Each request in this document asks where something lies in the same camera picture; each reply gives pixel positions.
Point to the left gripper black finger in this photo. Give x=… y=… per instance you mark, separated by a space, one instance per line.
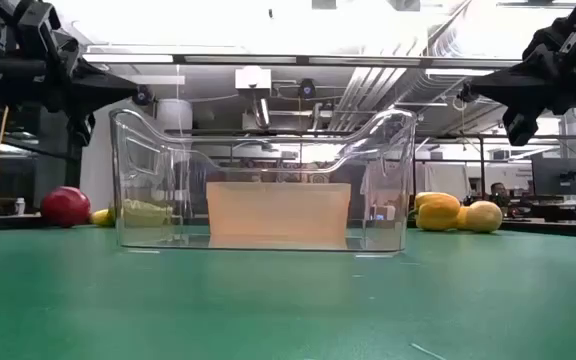
x=82 y=129
x=100 y=95

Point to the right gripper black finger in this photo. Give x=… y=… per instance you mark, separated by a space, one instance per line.
x=520 y=126
x=513 y=87

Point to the small yellow lemon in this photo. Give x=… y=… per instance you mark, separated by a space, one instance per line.
x=102 y=218

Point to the light green cucumber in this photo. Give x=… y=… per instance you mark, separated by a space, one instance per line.
x=143 y=214

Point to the yellow bell pepper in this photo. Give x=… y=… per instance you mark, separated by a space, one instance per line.
x=437 y=212

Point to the long ceiling light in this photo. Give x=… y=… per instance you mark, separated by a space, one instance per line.
x=128 y=58

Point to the clear plastic bin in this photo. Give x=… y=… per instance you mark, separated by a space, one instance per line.
x=133 y=150

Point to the dark computer monitor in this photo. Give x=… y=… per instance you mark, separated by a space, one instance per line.
x=560 y=176

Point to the person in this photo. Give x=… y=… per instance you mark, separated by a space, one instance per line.
x=498 y=190

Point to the white cylinder tank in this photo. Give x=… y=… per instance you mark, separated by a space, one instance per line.
x=174 y=115

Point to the red round fruit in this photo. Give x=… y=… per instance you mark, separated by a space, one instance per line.
x=65 y=207

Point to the small white bottle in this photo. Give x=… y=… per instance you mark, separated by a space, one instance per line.
x=19 y=206

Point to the silver ceiling ducts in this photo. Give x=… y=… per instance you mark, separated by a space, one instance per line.
x=363 y=95

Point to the white ceiling box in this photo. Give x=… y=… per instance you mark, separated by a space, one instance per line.
x=253 y=78

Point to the black ceiling camera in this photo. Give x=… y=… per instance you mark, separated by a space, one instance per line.
x=464 y=94
x=144 y=96
x=307 y=89

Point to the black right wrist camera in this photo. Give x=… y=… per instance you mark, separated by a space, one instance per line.
x=568 y=30

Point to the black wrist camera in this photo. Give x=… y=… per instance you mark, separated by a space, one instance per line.
x=568 y=30
x=38 y=22

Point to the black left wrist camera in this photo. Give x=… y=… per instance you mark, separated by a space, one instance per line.
x=38 y=22

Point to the black table frame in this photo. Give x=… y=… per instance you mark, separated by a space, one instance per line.
x=18 y=223

